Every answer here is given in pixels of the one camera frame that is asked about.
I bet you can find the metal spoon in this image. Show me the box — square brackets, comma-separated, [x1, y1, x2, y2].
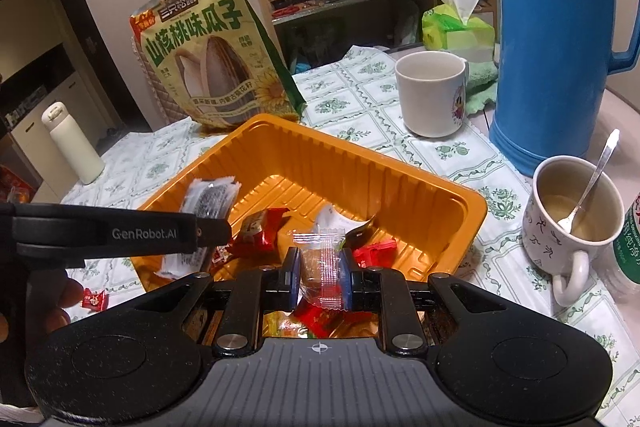
[556, 129, 621, 232]

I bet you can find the blue plastic pitcher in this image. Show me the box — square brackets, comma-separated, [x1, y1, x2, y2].
[489, 0, 640, 178]

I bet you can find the patterned white mug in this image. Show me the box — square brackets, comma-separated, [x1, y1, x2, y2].
[522, 154, 627, 308]

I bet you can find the green tissue pack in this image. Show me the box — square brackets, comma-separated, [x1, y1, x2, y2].
[421, 0, 497, 64]

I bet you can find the green label plastic bottle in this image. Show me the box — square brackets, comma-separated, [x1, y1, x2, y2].
[612, 192, 640, 293]

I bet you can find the brown cake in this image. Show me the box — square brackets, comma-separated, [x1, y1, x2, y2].
[292, 229, 348, 313]

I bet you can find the white cup with cartoon print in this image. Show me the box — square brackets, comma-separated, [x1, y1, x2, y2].
[395, 52, 471, 138]

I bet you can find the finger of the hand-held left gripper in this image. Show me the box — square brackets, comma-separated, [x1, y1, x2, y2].
[0, 202, 233, 269]

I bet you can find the white thermos bottle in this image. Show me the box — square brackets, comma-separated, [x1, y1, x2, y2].
[41, 102, 106, 186]

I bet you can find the orange plastic tray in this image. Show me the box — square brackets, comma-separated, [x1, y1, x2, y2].
[129, 113, 488, 343]

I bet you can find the small red candy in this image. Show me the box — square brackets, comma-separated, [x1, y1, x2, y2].
[81, 274, 110, 297]

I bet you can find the red snack packet gold picture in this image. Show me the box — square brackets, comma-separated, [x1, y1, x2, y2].
[227, 207, 291, 258]

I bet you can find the person's left hand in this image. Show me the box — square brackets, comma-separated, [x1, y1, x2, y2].
[46, 267, 84, 334]

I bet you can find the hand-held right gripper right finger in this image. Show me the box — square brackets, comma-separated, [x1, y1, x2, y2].
[340, 249, 508, 357]

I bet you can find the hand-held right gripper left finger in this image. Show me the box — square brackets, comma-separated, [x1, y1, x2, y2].
[132, 247, 302, 357]

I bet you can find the green towel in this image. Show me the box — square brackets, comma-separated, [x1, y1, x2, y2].
[465, 62, 501, 114]

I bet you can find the large sunflower seed bag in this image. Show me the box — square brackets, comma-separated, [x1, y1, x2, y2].
[129, 0, 307, 131]

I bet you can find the wooden shelf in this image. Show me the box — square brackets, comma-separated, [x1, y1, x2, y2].
[256, 0, 498, 68]

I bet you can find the dark snack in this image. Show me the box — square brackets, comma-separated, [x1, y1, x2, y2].
[154, 177, 241, 280]

